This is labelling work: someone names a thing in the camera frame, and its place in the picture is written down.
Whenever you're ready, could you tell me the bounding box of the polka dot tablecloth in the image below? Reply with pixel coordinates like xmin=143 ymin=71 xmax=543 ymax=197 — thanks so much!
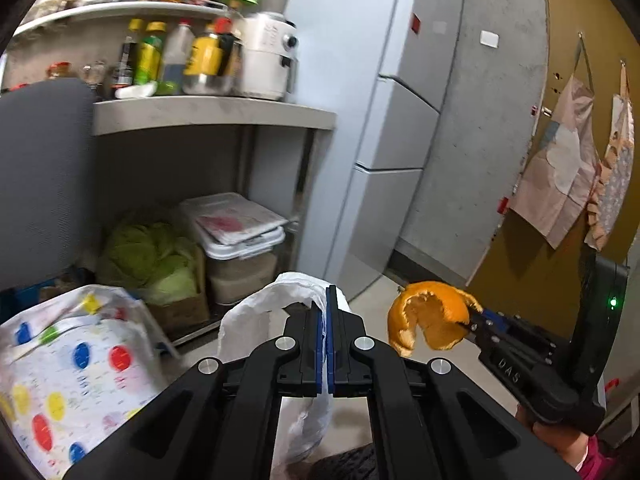
xmin=0 ymin=284 xmax=167 ymax=480

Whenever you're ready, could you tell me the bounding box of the grey refrigerator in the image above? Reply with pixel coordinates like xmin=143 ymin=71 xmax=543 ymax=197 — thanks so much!
xmin=282 ymin=0 xmax=463 ymax=302

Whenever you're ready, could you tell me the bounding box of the dark sauce bottle red cap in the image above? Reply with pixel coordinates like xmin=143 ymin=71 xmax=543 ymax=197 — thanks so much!
xmin=216 ymin=17 xmax=244 ymax=92

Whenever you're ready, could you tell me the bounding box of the white plastic bag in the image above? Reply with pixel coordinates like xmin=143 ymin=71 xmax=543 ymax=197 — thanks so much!
xmin=217 ymin=272 xmax=352 ymax=466

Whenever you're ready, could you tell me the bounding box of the dark sauce bottle yellow cap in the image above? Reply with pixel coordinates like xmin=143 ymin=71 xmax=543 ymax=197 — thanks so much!
xmin=112 ymin=19 xmax=146 ymax=99

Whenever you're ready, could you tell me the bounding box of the small glass jar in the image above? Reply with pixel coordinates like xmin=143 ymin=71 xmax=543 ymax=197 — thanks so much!
xmin=82 ymin=62 xmax=109 ymax=87

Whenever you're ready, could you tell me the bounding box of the dark floor mat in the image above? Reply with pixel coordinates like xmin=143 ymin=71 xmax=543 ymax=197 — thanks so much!
xmin=307 ymin=444 xmax=377 ymax=480

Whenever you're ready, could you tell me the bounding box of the clear storage bin white lid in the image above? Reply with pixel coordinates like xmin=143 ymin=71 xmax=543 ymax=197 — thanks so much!
xmin=179 ymin=192 xmax=292 ymax=307

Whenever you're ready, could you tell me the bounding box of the grey office chair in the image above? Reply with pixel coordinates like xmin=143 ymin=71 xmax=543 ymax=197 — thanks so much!
xmin=0 ymin=78 xmax=99 ymax=293

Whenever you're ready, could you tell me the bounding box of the clear bottle red cap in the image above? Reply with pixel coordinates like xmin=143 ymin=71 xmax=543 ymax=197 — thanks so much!
xmin=158 ymin=20 xmax=196 ymax=95

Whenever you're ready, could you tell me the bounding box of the person's right hand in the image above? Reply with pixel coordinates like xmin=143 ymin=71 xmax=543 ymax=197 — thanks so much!
xmin=515 ymin=402 xmax=591 ymax=471

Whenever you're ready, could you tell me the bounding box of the floral apron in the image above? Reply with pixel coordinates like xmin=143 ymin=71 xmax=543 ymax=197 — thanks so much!
xmin=583 ymin=62 xmax=637 ymax=252

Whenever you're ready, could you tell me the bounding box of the blue crate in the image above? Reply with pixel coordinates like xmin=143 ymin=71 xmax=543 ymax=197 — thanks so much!
xmin=0 ymin=280 xmax=68 ymax=322

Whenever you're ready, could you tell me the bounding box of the orange peel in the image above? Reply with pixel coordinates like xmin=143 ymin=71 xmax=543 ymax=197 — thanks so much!
xmin=387 ymin=281 xmax=485 ymax=358

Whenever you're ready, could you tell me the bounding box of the white dish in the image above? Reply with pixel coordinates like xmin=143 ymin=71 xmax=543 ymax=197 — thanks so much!
xmin=115 ymin=83 xmax=158 ymax=99

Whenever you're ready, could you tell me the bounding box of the yellow label bottle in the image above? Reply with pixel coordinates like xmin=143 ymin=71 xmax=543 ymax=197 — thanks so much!
xmin=184 ymin=19 xmax=225 ymax=78

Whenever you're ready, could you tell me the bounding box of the pink patchwork apron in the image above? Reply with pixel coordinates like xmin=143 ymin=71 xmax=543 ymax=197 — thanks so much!
xmin=507 ymin=35 xmax=602 ymax=251

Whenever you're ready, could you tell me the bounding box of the grey stone counter shelf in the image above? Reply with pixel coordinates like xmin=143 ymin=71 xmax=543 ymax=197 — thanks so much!
xmin=92 ymin=94 xmax=337 ymax=136

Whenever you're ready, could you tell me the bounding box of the green bottle yellow cap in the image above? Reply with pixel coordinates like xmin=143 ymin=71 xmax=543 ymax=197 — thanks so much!
xmin=134 ymin=21 xmax=167 ymax=86

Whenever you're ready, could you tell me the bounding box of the green cabbage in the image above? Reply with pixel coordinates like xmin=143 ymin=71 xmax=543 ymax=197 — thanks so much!
xmin=97 ymin=210 xmax=202 ymax=306

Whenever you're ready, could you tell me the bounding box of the white wall shelf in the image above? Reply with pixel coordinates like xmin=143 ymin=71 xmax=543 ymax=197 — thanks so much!
xmin=10 ymin=0 xmax=236 ymax=39

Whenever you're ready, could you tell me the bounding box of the cardboard box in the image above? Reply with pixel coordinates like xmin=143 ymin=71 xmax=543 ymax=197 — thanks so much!
xmin=134 ymin=245 xmax=211 ymax=335

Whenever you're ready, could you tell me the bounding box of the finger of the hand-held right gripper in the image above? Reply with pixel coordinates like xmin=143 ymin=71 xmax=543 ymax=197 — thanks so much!
xmin=465 ymin=325 xmax=576 ymax=411
xmin=469 ymin=310 xmax=557 ymax=357

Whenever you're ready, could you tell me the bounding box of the white kitchen appliance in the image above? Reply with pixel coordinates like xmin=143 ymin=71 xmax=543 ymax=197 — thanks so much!
xmin=234 ymin=11 xmax=300 ymax=101

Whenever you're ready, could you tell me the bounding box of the person's right forearm pink sleeve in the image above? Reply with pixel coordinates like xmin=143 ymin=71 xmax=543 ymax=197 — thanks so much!
xmin=575 ymin=434 xmax=628 ymax=480

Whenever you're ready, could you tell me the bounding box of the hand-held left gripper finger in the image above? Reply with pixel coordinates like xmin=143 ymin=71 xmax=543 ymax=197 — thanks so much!
xmin=327 ymin=285 xmax=581 ymax=480
xmin=62 ymin=304 xmax=328 ymax=480

